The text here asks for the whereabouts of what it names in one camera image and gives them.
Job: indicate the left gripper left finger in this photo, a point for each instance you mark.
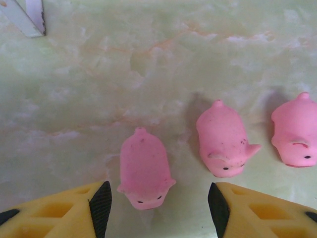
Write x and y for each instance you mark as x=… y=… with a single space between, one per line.
x=49 y=218

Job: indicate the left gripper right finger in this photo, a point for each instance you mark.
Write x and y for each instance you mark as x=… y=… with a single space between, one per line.
x=267 y=218

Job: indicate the pink toy pig with dirt marks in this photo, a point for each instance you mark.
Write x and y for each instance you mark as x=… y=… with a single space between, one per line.
x=223 y=138

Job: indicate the wooden shelf white frame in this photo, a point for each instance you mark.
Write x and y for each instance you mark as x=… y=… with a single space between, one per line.
x=29 y=24

